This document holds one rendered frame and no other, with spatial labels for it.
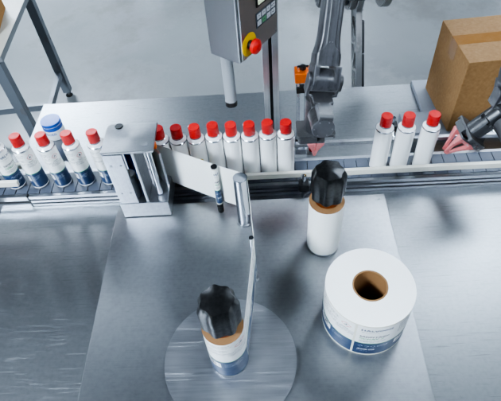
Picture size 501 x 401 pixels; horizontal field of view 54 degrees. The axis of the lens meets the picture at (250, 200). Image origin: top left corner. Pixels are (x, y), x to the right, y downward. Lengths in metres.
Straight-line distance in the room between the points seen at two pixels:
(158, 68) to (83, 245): 2.24
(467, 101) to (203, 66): 2.21
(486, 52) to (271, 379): 1.13
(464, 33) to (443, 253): 0.71
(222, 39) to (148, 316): 0.71
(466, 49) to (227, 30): 0.78
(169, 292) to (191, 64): 2.47
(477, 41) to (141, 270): 1.21
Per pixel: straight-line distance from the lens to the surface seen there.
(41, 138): 1.53
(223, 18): 1.22
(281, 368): 1.19
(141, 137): 1.32
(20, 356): 1.43
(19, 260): 1.60
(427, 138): 1.49
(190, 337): 1.24
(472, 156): 1.68
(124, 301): 1.34
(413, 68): 3.55
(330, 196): 1.14
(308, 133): 1.32
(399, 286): 1.15
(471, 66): 1.64
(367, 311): 1.11
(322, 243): 1.29
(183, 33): 3.95
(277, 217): 1.42
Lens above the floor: 2.00
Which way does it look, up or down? 50 degrees down
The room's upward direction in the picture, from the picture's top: 5 degrees counter-clockwise
